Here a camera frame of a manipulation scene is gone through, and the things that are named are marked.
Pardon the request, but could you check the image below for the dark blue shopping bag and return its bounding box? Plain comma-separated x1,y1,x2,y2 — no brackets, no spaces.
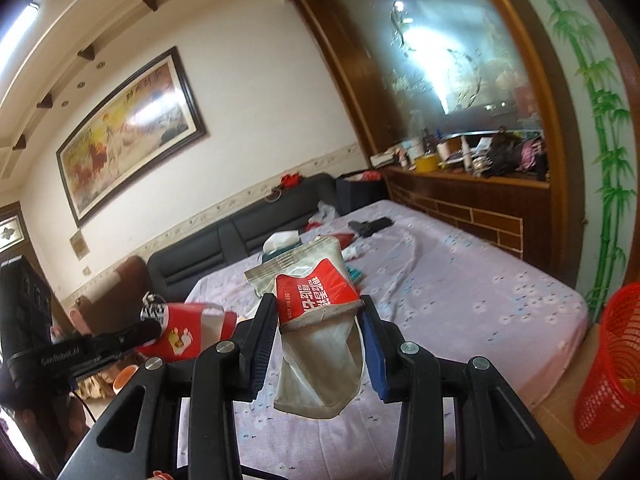
335,170,390,216

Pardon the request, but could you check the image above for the bamboo painted glass panel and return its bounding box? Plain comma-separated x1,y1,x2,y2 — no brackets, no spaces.
528,0,639,320

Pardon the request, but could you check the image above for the person's left hand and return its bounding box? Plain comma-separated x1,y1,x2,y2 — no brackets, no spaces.
49,294,147,396

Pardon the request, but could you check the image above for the wooden sideboard cabinet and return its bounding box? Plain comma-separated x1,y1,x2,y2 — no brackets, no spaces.
382,167,552,273

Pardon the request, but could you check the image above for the black pistol-shaped object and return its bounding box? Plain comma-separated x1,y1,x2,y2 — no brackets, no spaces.
348,217,394,238

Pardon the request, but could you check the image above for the red cigarette box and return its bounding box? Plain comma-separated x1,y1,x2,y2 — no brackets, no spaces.
137,302,238,362

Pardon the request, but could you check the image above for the black leather sofa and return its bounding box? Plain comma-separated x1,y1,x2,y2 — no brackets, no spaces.
146,174,337,301

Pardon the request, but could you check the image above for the red item on sofa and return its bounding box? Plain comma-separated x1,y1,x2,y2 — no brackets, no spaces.
264,172,305,204

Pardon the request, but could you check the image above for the pink item on cabinet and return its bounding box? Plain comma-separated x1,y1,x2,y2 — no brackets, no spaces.
518,139,544,172

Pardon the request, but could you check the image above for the white paper packet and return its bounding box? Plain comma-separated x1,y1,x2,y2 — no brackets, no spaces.
245,235,364,419

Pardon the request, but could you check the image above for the teal cartoon tissue pack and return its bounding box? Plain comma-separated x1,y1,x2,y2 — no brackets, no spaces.
346,266,363,284

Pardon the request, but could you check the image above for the lilac floral bed sheet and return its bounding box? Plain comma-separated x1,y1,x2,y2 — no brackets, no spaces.
177,199,591,480

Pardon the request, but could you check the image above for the dark red pouch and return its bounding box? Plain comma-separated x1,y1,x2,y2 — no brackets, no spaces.
331,233,355,250

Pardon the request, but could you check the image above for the etched glass partition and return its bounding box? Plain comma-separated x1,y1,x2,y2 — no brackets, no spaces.
338,0,542,140

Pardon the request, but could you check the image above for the white plastic jar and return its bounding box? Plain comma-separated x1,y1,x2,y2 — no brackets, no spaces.
404,136,425,162

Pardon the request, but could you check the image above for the framed horse painting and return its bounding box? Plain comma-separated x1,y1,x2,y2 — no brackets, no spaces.
56,47,206,226

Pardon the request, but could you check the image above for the brown leather armchair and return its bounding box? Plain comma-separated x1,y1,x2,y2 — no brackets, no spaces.
76,256,151,311

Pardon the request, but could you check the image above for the black bag on cabinet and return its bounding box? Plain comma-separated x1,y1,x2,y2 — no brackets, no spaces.
483,129,524,177

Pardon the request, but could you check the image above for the white bag near sofa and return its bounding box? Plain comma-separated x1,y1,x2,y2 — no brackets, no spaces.
308,200,340,226

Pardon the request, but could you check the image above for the red orange plastic basket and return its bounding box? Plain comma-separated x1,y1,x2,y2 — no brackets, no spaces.
574,283,640,444

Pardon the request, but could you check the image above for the white small bottle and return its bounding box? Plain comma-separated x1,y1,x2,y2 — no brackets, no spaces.
342,246,362,261

